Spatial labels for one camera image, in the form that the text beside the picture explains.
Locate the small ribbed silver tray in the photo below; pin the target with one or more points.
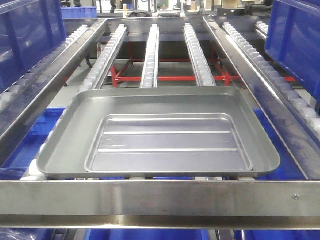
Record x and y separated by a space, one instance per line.
163 144

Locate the red metal cart frame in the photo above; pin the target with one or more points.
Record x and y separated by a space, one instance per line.
174 64

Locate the far right white roller track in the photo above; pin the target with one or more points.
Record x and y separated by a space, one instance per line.
262 29

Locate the blue bin upper left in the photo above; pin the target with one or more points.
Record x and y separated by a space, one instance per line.
29 31

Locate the blue bin bottom centre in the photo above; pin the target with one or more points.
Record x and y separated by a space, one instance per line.
146 234

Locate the blue bin lower left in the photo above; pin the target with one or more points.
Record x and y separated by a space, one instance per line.
18 163

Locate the stainless steel rack frame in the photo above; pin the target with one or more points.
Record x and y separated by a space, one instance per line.
287 198

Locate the blue bin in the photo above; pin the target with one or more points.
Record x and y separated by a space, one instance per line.
18 163
146 234
293 41
29 31

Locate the centre white roller track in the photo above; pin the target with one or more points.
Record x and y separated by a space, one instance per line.
149 78

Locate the large silver metal tray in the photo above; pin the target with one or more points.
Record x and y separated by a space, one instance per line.
65 152

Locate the blue bin upper right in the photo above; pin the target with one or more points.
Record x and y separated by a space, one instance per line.
293 41

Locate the blue crate in background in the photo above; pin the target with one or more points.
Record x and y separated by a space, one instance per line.
87 12

